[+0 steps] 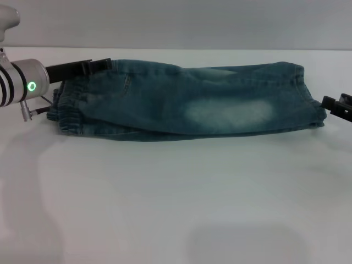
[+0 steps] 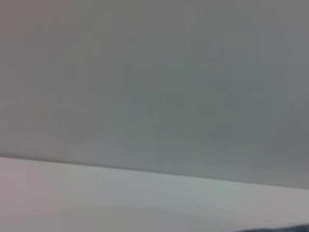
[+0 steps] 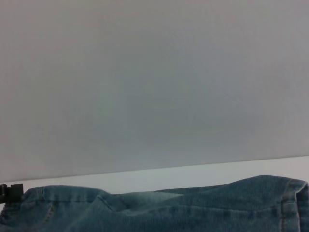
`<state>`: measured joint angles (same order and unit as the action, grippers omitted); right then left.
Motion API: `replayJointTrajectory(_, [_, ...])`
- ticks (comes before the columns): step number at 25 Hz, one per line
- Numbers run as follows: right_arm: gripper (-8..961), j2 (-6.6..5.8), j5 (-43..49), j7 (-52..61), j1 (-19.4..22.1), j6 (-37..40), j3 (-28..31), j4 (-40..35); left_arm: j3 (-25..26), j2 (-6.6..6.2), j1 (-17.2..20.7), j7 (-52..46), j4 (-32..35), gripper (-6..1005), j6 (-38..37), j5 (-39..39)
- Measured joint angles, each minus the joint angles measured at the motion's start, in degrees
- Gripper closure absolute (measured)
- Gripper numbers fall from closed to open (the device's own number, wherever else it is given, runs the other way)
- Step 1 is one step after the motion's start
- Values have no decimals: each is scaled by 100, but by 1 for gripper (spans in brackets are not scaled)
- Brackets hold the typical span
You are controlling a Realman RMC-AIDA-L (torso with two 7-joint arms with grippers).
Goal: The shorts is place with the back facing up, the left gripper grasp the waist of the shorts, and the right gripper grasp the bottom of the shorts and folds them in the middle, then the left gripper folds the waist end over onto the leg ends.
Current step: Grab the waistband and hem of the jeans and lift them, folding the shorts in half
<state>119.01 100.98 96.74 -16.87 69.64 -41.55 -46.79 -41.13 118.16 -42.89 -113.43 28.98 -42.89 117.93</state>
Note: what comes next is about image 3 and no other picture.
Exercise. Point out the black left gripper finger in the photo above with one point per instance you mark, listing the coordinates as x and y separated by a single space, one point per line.
13 193

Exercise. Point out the blue denim shorts basketball print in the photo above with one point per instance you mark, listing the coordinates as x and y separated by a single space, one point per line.
169 210

